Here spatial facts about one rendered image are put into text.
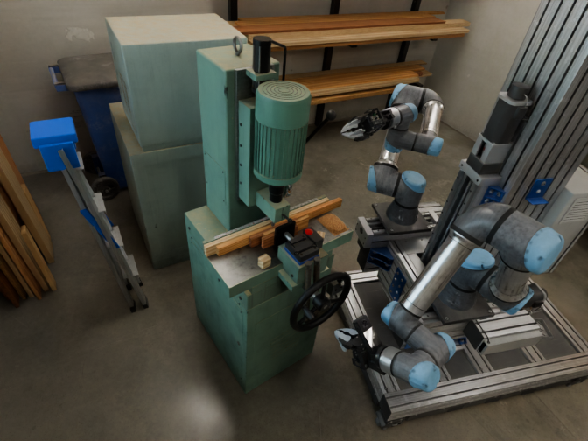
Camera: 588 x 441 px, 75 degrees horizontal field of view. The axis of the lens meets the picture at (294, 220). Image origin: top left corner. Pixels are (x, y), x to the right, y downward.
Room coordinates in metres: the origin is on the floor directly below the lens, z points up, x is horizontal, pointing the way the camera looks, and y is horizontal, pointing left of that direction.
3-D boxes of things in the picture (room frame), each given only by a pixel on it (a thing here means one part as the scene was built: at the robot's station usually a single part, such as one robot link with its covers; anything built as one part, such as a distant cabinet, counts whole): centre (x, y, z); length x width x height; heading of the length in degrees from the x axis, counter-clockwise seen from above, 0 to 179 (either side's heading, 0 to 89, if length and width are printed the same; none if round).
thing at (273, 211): (1.19, 0.09, 1.03); 0.14 x 0.07 x 0.09; 40
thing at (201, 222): (1.27, 0.16, 0.76); 0.57 x 0.45 x 0.09; 40
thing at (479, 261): (1.02, -0.68, 0.98); 0.13 x 0.12 x 0.14; 44
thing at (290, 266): (1.03, -0.05, 0.92); 0.15 x 0.13 x 0.09; 130
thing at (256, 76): (1.28, 0.17, 1.54); 0.08 x 0.08 x 0.17; 40
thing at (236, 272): (1.10, 0.01, 0.87); 0.61 x 0.30 x 0.06; 130
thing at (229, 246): (1.21, 0.04, 0.92); 0.62 x 0.02 x 0.04; 130
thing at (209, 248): (1.19, 0.09, 0.93); 0.60 x 0.02 x 0.05; 130
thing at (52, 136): (1.39, 0.98, 0.58); 0.27 x 0.25 x 1.16; 123
